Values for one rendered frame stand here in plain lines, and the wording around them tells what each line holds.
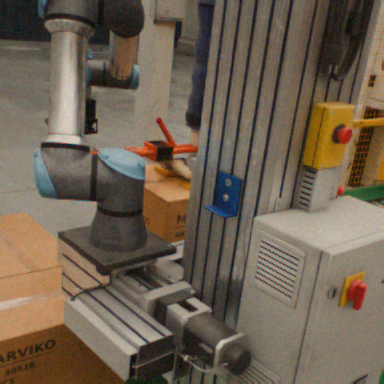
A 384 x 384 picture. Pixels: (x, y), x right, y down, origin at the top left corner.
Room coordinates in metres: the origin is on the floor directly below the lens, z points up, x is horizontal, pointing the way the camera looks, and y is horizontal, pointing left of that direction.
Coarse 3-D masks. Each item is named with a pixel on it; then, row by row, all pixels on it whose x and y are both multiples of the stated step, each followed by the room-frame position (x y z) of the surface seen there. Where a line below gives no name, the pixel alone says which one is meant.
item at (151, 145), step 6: (144, 144) 2.13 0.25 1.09; (150, 144) 2.10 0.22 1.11; (156, 144) 2.15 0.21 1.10; (162, 144) 2.16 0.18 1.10; (168, 144) 2.14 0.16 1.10; (156, 150) 2.07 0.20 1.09; (162, 150) 2.08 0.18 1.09; (168, 150) 2.10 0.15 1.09; (150, 156) 2.09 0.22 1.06; (156, 156) 2.07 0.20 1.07; (162, 156) 2.08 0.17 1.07; (168, 156) 2.10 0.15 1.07
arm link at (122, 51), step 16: (112, 0) 1.45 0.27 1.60; (128, 0) 1.48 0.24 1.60; (112, 16) 1.46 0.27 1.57; (128, 16) 1.49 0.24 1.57; (144, 16) 1.55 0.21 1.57; (112, 32) 1.59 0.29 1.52; (128, 32) 1.53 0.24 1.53; (112, 48) 1.65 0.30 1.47; (128, 48) 1.62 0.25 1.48; (112, 64) 1.72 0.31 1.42; (128, 64) 1.70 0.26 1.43; (112, 80) 1.79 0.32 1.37; (128, 80) 1.79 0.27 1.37
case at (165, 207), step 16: (160, 176) 2.21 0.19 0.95; (176, 176) 2.24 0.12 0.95; (144, 192) 2.06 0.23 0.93; (160, 192) 2.02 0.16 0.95; (176, 192) 2.05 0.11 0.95; (144, 208) 2.05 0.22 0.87; (160, 208) 1.97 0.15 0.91; (176, 208) 1.97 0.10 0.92; (160, 224) 1.96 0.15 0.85; (176, 224) 1.97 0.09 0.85; (176, 240) 1.98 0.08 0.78
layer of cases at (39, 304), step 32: (0, 224) 2.45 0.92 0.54; (32, 224) 2.50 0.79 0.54; (0, 256) 2.14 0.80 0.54; (32, 256) 2.17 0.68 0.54; (0, 288) 1.88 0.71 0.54; (32, 288) 1.91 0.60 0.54; (0, 320) 1.67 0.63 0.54; (32, 320) 1.70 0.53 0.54; (0, 352) 1.56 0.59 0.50; (32, 352) 1.63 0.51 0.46; (64, 352) 1.70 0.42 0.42
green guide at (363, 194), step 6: (378, 180) 3.64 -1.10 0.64; (372, 186) 3.50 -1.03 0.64; (378, 186) 3.52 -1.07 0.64; (348, 192) 3.33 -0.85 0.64; (354, 192) 3.37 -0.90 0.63; (360, 192) 3.41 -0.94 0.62; (366, 192) 3.45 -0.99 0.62; (372, 192) 3.49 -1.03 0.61; (378, 192) 3.53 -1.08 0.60; (360, 198) 3.42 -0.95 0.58; (366, 198) 3.46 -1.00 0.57; (372, 198) 3.50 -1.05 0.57
